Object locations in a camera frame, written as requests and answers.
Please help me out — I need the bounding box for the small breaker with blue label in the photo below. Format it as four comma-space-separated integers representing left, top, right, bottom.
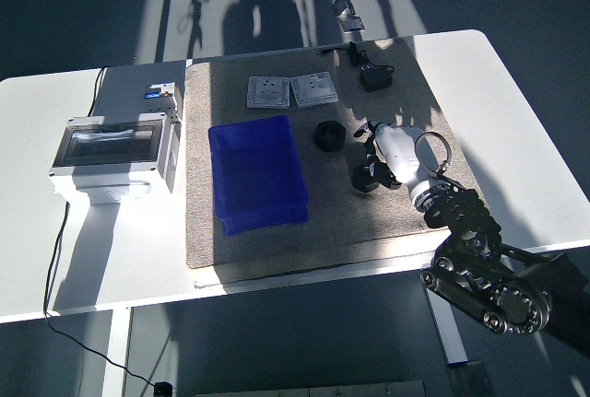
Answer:
141, 81, 184, 124

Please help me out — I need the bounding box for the white socket panel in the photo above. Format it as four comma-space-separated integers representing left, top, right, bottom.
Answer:
289, 70, 340, 110
246, 75, 291, 111

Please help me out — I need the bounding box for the white enclosure with clear lid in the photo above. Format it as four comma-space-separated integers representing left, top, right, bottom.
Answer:
48, 111, 182, 207

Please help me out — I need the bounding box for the grey-brown mat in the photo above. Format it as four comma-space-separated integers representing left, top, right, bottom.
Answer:
183, 36, 490, 288

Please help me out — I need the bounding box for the shiny metal floor fixture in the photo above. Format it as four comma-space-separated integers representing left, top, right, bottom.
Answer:
331, 0, 368, 33

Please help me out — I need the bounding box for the grey table foot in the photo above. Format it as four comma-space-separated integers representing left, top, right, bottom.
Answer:
445, 359, 492, 397

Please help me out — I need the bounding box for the black power adapter plug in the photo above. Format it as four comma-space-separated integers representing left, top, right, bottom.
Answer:
359, 64, 394, 93

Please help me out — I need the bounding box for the black adapter cord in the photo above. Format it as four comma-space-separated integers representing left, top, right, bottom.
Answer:
317, 41, 397, 76

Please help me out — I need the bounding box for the black hexagonal nut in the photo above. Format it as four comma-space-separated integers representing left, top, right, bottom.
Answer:
350, 164, 380, 194
314, 120, 344, 153

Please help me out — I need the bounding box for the white table leg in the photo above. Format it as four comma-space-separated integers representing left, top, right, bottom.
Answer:
101, 307, 133, 397
422, 272, 469, 366

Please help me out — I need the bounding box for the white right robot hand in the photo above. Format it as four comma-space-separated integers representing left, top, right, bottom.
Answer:
352, 121, 438, 201

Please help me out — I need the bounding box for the blue plastic box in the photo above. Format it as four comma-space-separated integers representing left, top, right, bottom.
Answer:
206, 114, 309, 237

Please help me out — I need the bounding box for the thin black power cable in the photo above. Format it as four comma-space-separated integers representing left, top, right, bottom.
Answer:
42, 66, 160, 388

